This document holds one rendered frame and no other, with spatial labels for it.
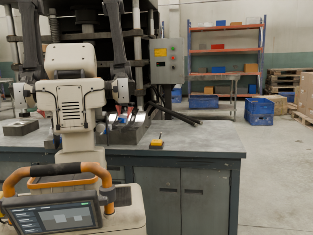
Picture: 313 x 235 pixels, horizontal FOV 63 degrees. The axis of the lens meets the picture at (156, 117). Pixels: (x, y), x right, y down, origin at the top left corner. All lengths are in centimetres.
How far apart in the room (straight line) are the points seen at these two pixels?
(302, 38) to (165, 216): 743
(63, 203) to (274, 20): 799
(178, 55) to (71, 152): 140
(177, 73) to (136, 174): 106
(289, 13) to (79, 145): 778
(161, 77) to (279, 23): 640
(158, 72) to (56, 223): 171
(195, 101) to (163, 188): 380
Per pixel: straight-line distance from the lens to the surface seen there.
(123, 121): 150
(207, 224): 175
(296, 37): 851
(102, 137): 161
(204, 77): 505
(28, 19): 142
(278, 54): 839
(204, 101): 531
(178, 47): 230
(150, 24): 291
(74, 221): 87
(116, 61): 131
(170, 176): 160
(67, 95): 113
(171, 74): 231
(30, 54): 138
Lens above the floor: 132
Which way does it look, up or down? 13 degrees down
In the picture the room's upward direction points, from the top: 2 degrees counter-clockwise
